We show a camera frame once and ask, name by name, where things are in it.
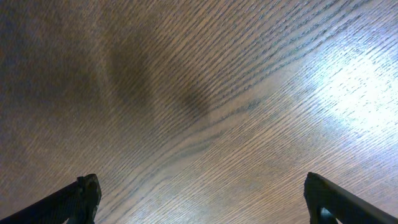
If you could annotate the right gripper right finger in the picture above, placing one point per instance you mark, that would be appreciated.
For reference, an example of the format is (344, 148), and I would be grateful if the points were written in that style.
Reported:
(329, 203)

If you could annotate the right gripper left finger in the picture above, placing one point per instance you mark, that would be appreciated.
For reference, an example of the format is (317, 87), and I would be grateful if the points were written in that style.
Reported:
(75, 203)

